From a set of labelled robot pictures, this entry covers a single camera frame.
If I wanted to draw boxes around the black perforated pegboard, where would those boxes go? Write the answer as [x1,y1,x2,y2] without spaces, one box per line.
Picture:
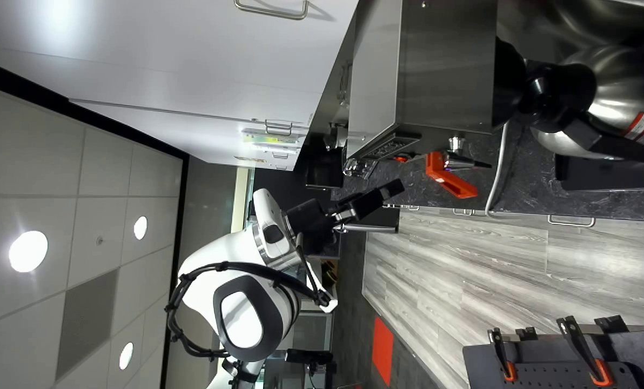
[504,358,638,389]

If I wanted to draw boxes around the plain silver airpot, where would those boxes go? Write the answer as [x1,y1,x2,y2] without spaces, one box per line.
[546,0,644,48]

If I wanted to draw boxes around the orange-handled black clamp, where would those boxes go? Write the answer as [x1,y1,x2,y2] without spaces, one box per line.
[554,314,617,389]
[486,326,521,385]

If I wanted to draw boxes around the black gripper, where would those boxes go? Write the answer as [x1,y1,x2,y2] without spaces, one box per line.
[285,176,409,251]

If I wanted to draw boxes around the white power cable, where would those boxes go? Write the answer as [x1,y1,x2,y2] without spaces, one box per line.
[479,118,515,215]

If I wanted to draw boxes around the round ceiling light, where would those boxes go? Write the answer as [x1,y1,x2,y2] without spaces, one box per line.
[118,340,136,373]
[132,213,152,243]
[6,229,53,274]

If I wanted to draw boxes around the silver airpot with red label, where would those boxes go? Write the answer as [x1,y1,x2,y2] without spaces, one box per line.
[496,39,644,169]

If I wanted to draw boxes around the black airpot stand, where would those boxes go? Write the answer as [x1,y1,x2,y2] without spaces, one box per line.
[554,154,644,195]

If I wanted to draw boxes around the metal upper cabinet handle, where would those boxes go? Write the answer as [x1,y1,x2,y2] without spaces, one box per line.
[243,117,301,141]
[234,0,311,21]

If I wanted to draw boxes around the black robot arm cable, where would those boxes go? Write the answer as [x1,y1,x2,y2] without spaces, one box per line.
[162,259,334,360]

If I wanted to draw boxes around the metal drawer handle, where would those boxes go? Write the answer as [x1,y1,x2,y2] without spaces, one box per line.
[546,213,599,232]

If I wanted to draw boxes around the red floor marking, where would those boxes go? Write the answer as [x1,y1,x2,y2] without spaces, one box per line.
[370,314,397,389]

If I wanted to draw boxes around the white upper cabinets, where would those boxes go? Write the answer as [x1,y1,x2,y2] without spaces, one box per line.
[0,0,362,172]

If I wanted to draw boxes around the orange plastic object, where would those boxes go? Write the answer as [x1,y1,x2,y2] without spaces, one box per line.
[421,147,482,202]

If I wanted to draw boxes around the stainless steel coffee machine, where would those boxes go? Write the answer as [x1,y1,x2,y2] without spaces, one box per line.
[344,0,502,162]

